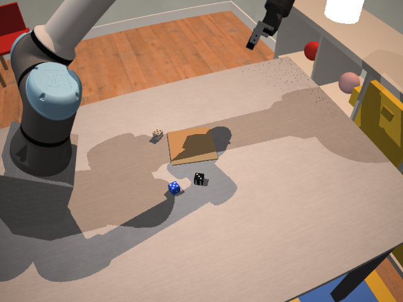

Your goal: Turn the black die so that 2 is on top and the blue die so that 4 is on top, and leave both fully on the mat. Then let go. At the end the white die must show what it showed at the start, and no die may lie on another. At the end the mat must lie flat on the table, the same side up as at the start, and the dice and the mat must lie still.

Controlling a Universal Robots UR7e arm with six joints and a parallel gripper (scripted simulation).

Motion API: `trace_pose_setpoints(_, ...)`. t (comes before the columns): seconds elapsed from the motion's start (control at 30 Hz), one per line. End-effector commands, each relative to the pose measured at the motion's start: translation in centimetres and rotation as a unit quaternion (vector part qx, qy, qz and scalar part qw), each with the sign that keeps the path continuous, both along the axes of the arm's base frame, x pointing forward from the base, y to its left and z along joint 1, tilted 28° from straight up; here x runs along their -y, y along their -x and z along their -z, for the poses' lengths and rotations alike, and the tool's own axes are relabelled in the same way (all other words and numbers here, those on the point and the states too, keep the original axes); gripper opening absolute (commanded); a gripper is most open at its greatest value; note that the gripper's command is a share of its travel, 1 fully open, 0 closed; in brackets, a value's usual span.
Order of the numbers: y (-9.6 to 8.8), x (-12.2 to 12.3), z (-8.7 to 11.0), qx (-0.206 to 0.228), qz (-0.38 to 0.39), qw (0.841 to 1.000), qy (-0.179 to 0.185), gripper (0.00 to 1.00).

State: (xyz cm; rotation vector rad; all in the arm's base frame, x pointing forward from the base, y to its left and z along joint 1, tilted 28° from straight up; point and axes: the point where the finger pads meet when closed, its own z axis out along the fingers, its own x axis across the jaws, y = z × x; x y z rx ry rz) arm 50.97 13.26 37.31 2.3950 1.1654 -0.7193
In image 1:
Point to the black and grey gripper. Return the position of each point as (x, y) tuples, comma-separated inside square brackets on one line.
[(275, 11)]

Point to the orange flat mat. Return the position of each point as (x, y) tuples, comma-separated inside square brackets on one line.
[(193, 145)]

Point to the white die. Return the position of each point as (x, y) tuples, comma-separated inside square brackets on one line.
[(157, 134)]

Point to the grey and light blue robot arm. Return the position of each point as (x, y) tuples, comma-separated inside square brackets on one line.
[(51, 94)]

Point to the blue die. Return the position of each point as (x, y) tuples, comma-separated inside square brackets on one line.
[(174, 188)]

